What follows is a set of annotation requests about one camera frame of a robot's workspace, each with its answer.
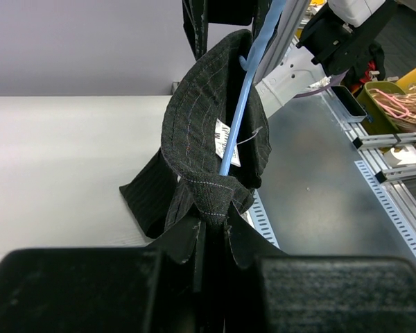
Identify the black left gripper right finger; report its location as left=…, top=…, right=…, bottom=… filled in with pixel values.
left=224, top=208, right=416, bottom=332

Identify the aluminium mounting rail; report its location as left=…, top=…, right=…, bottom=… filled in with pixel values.
left=327, top=86, right=416, bottom=223

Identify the olive bin of hangers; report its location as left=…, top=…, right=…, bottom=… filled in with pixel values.
left=356, top=81, right=416, bottom=135

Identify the light blue wire hanger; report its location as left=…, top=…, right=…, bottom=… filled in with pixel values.
left=219, top=0, right=286, bottom=176

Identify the black tray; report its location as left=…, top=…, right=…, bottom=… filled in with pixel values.
left=331, top=85, right=367, bottom=123

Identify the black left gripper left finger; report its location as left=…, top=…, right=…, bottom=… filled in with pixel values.
left=0, top=218, right=206, bottom=332

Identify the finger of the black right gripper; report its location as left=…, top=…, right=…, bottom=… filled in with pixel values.
left=182, top=0, right=208, bottom=58
left=207, top=0, right=263, bottom=31

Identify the black pinstriped shirt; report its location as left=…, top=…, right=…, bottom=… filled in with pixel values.
left=119, top=28, right=272, bottom=239

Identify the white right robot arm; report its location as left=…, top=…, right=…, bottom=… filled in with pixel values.
left=182, top=1, right=397, bottom=110

